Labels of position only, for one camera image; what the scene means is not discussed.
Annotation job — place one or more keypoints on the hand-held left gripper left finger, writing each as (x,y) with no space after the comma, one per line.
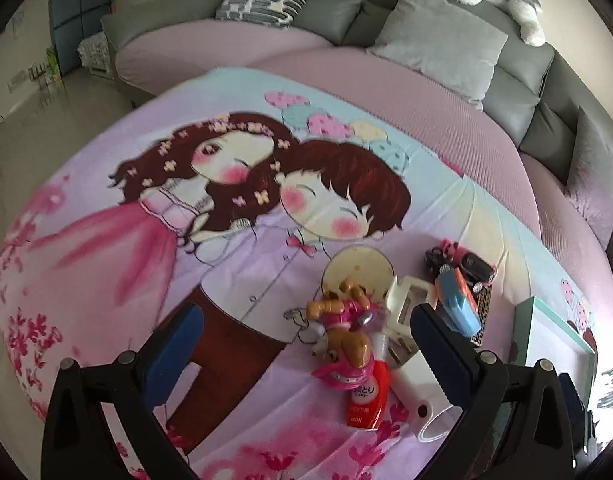
(175,355)

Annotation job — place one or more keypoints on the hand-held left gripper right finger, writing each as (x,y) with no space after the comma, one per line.
(444,355)

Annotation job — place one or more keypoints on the white plastic device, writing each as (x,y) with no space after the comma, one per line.
(421,395)

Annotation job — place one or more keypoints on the orange blue case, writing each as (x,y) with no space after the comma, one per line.
(459,300)

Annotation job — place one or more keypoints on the red white bottle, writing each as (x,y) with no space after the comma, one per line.
(366,400)

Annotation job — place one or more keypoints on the magenta toy figure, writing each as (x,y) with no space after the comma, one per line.
(349,367)

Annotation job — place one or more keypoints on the teal white tray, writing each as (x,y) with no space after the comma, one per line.
(546,340)

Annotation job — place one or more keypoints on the brown pink toy dog figure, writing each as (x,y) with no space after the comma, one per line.
(349,310)

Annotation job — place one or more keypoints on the black car key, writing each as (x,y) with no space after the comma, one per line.
(479,266)

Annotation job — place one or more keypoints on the pink black toy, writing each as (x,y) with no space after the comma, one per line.
(442,255)

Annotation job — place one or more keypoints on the printed cartoon blanket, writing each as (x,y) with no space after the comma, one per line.
(136,240)

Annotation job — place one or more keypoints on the round yellow mirror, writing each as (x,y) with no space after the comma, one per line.
(359,267)

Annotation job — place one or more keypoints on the grey purple cushion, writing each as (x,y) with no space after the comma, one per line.
(593,180)

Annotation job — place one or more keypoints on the grey sofa with pink cover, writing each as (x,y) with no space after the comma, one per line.
(366,80)

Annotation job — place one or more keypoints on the light grey cushion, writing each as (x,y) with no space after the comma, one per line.
(439,47)

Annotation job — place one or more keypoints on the white patterned box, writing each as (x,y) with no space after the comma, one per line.
(94,55)

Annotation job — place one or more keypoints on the blue cabinet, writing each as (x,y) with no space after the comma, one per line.
(74,20)

